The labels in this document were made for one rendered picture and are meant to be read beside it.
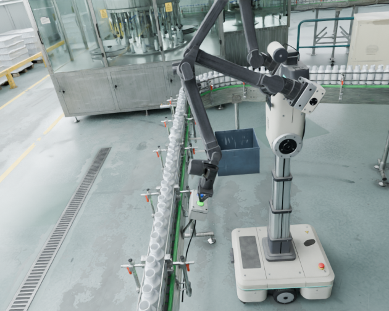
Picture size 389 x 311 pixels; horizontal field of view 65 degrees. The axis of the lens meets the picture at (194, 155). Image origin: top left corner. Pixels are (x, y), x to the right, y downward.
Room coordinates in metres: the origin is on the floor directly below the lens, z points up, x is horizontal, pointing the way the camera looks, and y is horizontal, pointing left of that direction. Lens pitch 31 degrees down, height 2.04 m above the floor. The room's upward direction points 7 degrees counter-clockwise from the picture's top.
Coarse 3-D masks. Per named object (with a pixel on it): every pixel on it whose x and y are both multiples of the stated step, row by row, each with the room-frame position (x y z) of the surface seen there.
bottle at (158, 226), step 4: (156, 224) 0.95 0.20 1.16; (160, 224) 0.96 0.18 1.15; (156, 228) 0.93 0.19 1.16; (160, 228) 0.93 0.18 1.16; (164, 228) 0.95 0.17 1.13; (160, 232) 0.92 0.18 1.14; (164, 232) 0.93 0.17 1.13; (164, 236) 0.92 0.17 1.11; (164, 240) 0.92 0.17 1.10; (168, 244) 0.93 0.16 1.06; (168, 248) 0.92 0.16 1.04; (168, 252) 0.92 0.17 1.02
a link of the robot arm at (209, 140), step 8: (184, 64) 1.22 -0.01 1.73; (184, 72) 1.20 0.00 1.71; (192, 72) 1.21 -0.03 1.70; (184, 80) 1.21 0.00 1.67; (192, 80) 1.22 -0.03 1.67; (184, 88) 1.22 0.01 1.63; (192, 88) 1.21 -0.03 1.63; (192, 96) 1.20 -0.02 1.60; (200, 96) 1.20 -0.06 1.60; (192, 104) 1.19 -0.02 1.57; (200, 104) 1.19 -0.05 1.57; (192, 112) 1.20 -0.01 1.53; (200, 112) 1.17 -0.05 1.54; (200, 120) 1.16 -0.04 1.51; (208, 120) 1.17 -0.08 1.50; (200, 128) 1.15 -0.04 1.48; (208, 128) 1.15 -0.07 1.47; (208, 136) 1.13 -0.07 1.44; (208, 144) 1.12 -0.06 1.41; (216, 144) 1.12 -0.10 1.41; (208, 152) 1.10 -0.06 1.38
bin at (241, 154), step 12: (216, 132) 2.13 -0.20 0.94; (228, 132) 2.12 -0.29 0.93; (240, 132) 2.12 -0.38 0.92; (252, 132) 2.11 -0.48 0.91; (228, 144) 2.13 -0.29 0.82; (240, 144) 2.12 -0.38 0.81; (252, 144) 2.11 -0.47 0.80; (228, 156) 1.82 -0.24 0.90; (240, 156) 1.82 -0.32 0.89; (252, 156) 1.81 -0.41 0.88; (228, 168) 1.83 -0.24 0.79; (240, 168) 1.82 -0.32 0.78; (252, 168) 1.81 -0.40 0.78
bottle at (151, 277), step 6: (150, 270) 0.72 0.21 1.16; (150, 276) 0.69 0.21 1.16; (156, 276) 0.71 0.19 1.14; (144, 282) 0.70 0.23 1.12; (150, 282) 0.69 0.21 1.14; (156, 282) 0.69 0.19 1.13; (156, 288) 0.68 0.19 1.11; (162, 288) 0.70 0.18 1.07; (162, 294) 0.69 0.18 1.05; (162, 300) 0.69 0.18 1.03
